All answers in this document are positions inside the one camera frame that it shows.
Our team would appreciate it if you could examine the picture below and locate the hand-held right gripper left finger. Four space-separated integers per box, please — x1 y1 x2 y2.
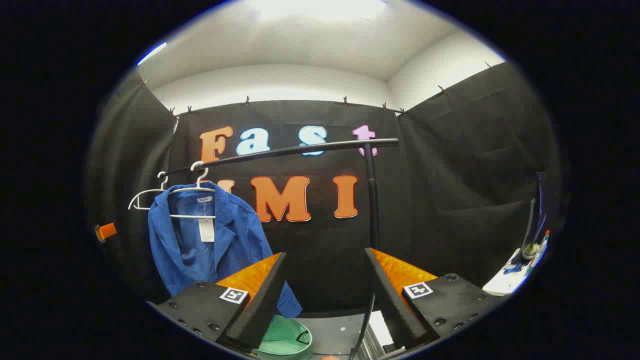
147 252 289 354

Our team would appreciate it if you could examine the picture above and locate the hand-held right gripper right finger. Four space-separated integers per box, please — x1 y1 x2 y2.
364 247 506 351

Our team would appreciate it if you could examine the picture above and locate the green laundry hamper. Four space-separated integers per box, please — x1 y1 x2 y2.
255 315 314 360

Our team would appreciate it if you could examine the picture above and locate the blue corduroy jacket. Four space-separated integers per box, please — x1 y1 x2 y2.
148 181 303 319

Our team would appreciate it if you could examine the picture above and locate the small white clothes hanger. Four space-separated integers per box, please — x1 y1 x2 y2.
128 171 172 211

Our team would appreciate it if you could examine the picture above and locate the large white clothes hanger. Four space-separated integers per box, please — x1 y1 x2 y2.
166 161 217 220

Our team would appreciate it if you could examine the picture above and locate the black clothes rack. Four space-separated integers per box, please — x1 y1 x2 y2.
162 138 400 252

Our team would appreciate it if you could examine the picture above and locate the white table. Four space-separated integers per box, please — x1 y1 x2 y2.
482 247 537 297

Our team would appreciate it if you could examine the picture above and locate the black backdrop cloth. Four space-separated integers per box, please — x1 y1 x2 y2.
85 61 563 321

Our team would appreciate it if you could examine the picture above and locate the grey ribbed metal frame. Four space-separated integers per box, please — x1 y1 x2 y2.
360 310 407 360

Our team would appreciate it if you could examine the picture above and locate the black cable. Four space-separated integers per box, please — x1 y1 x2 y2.
349 294 377 360

